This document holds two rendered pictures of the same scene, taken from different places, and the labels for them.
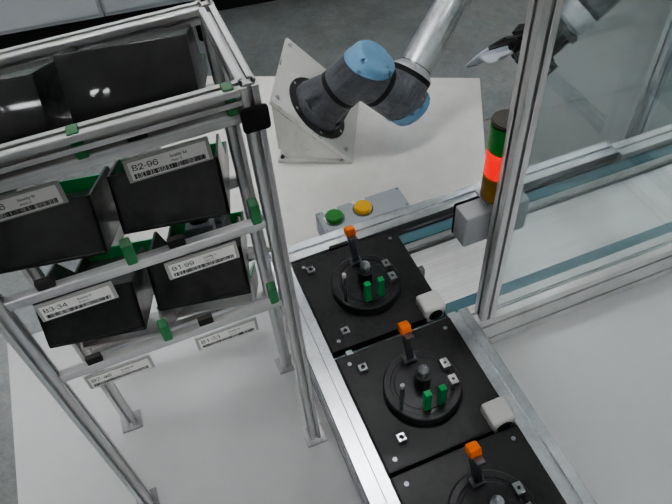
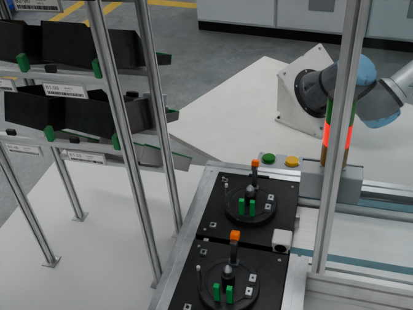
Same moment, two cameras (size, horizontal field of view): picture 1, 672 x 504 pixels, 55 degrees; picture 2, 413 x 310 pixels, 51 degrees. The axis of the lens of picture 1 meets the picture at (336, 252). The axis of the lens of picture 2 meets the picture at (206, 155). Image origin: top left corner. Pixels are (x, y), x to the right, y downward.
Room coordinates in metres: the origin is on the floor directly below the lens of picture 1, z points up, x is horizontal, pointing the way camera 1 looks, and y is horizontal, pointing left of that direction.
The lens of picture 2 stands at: (0.09, -0.45, 1.84)
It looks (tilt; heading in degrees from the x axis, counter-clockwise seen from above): 40 degrees down; 36
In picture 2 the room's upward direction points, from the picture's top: 5 degrees counter-clockwise
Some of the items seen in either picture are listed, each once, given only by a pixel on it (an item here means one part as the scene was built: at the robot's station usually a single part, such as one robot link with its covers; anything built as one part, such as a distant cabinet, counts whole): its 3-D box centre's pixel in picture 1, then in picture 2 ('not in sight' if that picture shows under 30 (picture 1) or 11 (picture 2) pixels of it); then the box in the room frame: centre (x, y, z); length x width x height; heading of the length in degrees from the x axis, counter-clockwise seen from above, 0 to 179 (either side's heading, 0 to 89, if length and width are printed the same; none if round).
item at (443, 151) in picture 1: (318, 155); (304, 127); (1.37, 0.02, 0.84); 0.90 x 0.70 x 0.03; 80
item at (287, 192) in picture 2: (365, 289); (250, 210); (0.81, -0.05, 0.96); 0.24 x 0.24 x 0.02; 18
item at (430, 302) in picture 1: (430, 306); (281, 241); (0.75, -0.18, 0.97); 0.05 x 0.05 x 0.04; 18
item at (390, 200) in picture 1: (363, 217); (291, 170); (1.04, -0.07, 0.93); 0.21 x 0.07 x 0.06; 108
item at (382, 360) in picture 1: (423, 377); (228, 277); (0.57, -0.13, 1.01); 0.24 x 0.24 x 0.13; 18
